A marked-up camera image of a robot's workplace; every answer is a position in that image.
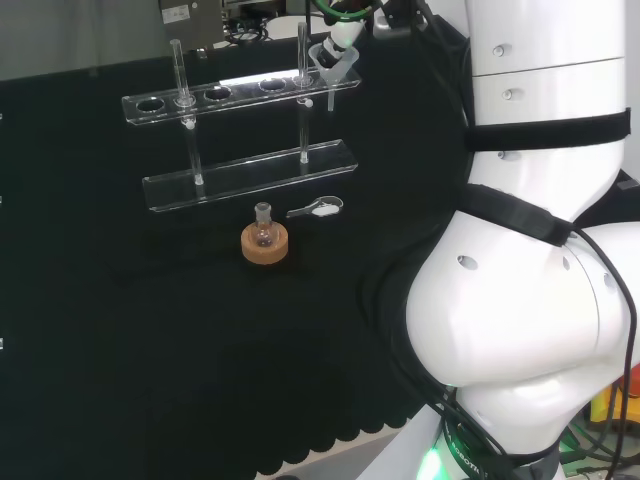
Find black cable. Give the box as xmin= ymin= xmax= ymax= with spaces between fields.
xmin=569 ymin=227 xmax=640 ymax=480

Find grey metal box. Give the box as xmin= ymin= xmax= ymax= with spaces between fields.
xmin=158 ymin=0 xmax=224 ymax=52

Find bundle of black cables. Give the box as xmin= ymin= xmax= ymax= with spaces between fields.
xmin=223 ymin=13 xmax=272 ymax=47

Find glass weighing funnel with powder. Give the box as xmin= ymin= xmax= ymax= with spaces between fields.
xmin=285 ymin=195 xmax=345 ymax=220

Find translucent plastic funnel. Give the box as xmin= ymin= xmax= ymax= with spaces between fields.
xmin=307 ymin=43 xmax=360 ymax=112

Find yellow stop button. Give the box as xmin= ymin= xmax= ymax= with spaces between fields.
xmin=589 ymin=385 xmax=632 ymax=427

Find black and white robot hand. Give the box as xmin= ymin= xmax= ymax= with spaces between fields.
xmin=309 ymin=0 xmax=432 ymax=71

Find clear acrylic funnel stand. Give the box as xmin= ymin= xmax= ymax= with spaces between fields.
xmin=121 ymin=22 xmax=362 ymax=214

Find small round-bottom glass flask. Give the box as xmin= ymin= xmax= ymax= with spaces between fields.
xmin=251 ymin=201 xmax=277 ymax=248

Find cork ring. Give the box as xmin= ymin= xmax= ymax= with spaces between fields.
xmin=240 ymin=219 xmax=291 ymax=265

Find black bench cloth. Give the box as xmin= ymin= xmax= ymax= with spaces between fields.
xmin=0 ymin=19 xmax=640 ymax=480

